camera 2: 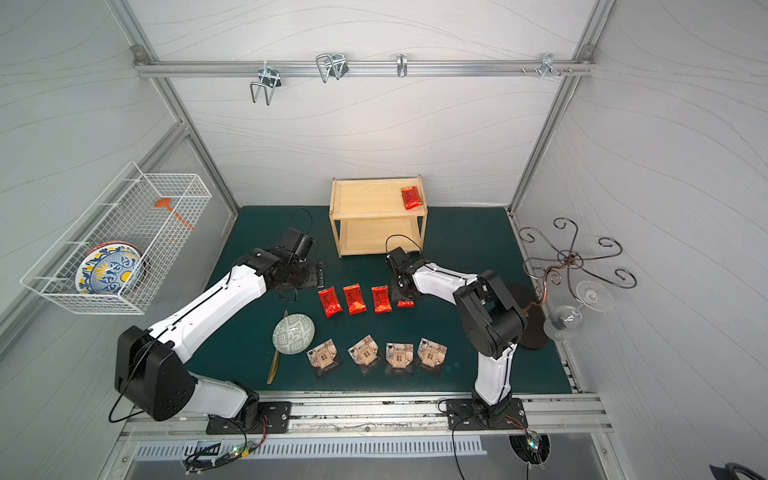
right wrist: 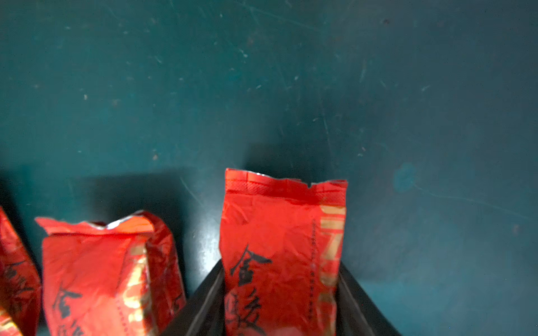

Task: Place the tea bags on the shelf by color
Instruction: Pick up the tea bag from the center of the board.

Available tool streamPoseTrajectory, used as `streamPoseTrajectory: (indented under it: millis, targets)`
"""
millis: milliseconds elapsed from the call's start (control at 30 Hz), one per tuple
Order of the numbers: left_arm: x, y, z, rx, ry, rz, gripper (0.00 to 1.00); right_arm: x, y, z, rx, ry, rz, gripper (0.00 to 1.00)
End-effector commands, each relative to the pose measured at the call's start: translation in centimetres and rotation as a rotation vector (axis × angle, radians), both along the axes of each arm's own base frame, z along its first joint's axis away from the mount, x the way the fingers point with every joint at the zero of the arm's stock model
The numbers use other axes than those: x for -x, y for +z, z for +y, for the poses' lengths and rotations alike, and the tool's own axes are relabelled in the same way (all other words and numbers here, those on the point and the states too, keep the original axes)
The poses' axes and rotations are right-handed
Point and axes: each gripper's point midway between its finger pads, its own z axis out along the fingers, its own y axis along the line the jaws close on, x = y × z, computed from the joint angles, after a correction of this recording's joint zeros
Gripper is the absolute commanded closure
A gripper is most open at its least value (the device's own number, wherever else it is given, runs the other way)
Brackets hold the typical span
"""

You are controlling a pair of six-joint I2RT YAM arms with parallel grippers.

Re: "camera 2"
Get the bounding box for green table mat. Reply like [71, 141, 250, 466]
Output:
[161, 205, 574, 396]

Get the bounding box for blue yellow patterned plate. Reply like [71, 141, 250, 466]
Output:
[74, 242, 145, 295]

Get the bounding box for round floor port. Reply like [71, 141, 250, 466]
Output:
[509, 431, 551, 466]

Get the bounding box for wooden two-tier shelf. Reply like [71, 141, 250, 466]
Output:
[329, 176, 428, 257]

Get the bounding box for metal scroll glass holder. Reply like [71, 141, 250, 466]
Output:
[518, 217, 638, 306]

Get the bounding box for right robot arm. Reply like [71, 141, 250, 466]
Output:
[386, 247, 527, 407]

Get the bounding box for left base cables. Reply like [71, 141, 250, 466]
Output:
[181, 413, 268, 474]

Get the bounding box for wine glass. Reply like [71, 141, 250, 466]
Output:
[544, 280, 615, 341]

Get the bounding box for gold knife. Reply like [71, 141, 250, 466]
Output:
[266, 311, 288, 385]

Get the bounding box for orange spatula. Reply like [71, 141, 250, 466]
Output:
[154, 198, 194, 231]

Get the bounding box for green patterned bowl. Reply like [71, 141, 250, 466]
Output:
[272, 313, 315, 355]

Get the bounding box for white vent strip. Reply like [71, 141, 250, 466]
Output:
[133, 435, 486, 462]

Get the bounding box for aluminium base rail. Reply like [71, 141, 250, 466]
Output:
[119, 392, 614, 442]

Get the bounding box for metal loop hook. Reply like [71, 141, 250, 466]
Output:
[315, 53, 349, 83]

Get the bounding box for brown tea bag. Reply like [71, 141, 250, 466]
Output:
[306, 339, 343, 378]
[348, 335, 383, 376]
[417, 338, 447, 374]
[385, 343, 414, 375]

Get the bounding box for metal clamp hook right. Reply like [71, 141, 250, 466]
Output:
[520, 54, 573, 78]

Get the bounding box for white wire basket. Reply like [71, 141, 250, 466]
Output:
[20, 162, 212, 315]

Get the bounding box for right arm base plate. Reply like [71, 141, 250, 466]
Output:
[438, 396, 528, 431]

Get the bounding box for aluminium top rail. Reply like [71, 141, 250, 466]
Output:
[134, 58, 597, 79]

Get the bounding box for metal double hook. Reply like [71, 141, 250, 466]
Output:
[249, 62, 282, 106]

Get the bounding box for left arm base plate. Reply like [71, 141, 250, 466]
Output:
[205, 401, 292, 435]

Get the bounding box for small metal hook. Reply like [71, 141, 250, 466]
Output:
[396, 53, 408, 78]

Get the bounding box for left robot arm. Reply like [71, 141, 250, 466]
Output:
[114, 227, 324, 431]

